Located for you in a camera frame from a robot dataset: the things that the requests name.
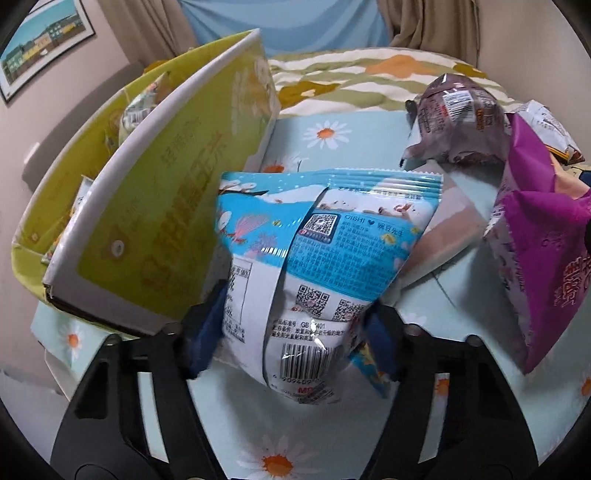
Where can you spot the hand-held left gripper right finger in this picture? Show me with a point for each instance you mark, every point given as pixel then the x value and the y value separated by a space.
pixel 381 341

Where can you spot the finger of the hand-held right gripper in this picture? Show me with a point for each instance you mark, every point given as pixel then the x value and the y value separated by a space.
pixel 586 179

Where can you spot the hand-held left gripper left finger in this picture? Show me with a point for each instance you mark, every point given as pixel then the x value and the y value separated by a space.
pixel 203 341

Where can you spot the magenta snack packet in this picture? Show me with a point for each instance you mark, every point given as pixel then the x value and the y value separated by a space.
pixel 540 267

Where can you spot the blue white snack packet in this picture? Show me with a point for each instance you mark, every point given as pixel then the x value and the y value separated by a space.
pixel 323 258
pixel 138 104

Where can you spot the green cardboard box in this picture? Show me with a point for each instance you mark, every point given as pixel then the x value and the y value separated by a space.
pixel 152 207

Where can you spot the pale green snack packet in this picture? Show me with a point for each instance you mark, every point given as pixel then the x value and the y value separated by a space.
pixel 84 198

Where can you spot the white grey snack packet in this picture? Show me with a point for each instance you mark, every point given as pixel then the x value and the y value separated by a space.
pixel 547 124

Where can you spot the dark purple snack packet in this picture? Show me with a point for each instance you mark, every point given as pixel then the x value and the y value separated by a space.
pixel 457 134

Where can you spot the beige curtain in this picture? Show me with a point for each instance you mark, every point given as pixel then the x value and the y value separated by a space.
pixel 429 23
pixel 161 11

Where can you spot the floral striped blanket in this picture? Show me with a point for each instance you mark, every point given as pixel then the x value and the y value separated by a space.
pixel 369 78

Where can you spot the light blue cloth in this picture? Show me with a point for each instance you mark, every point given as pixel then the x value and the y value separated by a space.
pixel 277 23

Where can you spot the framed houses picture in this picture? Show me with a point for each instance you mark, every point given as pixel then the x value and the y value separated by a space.
pixel 41 41

